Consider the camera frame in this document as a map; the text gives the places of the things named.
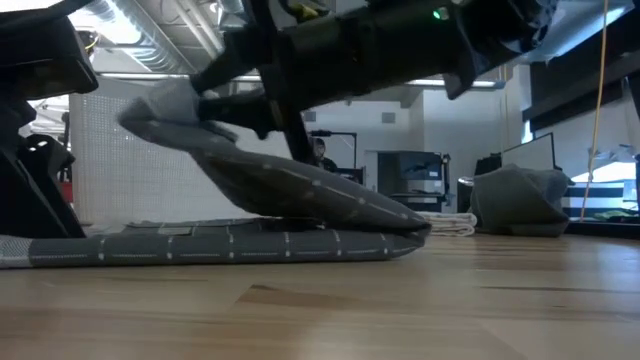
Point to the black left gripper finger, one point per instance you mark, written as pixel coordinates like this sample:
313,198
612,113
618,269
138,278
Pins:
30,210

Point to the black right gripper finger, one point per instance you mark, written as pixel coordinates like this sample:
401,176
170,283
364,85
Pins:
235,65
240,115

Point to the dark grey checked towel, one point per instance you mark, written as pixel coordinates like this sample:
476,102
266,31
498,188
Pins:
250,245

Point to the white red-checked towel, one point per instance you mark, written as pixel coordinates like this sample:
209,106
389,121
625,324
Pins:
450,222

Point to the plain grey towel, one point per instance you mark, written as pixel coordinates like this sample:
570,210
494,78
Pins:
520,200

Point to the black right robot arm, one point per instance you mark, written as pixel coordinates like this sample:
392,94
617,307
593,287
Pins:
500,30

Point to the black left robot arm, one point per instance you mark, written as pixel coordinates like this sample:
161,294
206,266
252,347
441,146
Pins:
40,50

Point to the person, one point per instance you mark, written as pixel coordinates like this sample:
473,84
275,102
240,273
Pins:
322,157

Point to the long ceiling light strip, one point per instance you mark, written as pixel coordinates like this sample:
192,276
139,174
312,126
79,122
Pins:
450,83

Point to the black cabinet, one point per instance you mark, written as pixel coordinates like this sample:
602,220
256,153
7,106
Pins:
410,175

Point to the black hanging garment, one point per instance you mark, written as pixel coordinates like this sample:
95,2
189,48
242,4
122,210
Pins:
489,165

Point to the silver trash can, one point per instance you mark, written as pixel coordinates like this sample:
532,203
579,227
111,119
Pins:
464,195

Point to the white board panel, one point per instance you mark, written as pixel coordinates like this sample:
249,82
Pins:
530,155

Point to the black overhead beam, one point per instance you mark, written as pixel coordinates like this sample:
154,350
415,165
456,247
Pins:
575,90

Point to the white striped shelf unit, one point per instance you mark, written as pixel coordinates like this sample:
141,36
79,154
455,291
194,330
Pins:
600,192

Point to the grey wall vent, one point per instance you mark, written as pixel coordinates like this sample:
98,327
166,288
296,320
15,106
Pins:
389,118
309,116

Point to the corrugated silver ceiling duct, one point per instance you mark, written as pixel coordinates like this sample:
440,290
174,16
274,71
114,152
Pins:
150,40

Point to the shiny metal duct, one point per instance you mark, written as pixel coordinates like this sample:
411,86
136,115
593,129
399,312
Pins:
575,25

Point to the black aluminium table frame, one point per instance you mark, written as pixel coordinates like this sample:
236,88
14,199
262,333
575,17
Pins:
600,227

